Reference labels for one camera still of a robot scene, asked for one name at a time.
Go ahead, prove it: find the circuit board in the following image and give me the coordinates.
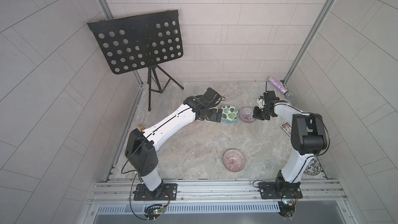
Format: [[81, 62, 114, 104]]
[[278, 201, 296, 218], [144, 204, 166, 221]]

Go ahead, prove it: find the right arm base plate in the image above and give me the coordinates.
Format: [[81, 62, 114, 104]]
[[258, 182, 303, 201]]

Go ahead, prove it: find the right circuit board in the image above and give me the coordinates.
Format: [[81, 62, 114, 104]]
[[278, 201, 296, 218]]

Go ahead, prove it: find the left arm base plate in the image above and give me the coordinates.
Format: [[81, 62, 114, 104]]
[[133, 183, 178, 201]]

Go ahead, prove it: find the playing card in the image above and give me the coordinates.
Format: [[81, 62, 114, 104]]
[[280, 122, 292, 137]]

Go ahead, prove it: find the left circuit board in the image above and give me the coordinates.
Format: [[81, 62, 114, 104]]
[[144, 204, 166, 221]]

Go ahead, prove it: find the gold chess piece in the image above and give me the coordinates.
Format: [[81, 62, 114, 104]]
[[138, 124, 145, 131]]

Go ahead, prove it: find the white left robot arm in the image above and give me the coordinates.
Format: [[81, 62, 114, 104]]
[[124, 88, 225, 193]]

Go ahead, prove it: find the green leaf pattern bowl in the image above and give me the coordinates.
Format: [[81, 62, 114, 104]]
[[222, 119, 237, 123]]

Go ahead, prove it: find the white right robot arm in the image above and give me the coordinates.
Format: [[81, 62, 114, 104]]
[[253, 91, 328, 192]]

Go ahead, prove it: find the purple striped bowl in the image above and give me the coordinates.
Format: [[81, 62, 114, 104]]
[[239, 107, 256, 123], [223, 149, 245, 172]]

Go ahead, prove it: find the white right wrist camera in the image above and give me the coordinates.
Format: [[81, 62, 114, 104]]
[[258, 96, 264, 109]]

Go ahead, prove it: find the aluminium front rail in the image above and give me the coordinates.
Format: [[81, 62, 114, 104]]
[[87, 179, 347, 204]]

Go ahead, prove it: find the black white floral bowl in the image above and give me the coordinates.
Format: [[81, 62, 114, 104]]
[[305, 158, 322, 176]]

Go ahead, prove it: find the black perforated music stand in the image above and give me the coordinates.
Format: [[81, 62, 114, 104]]
[[88, 10, 183, 93]]

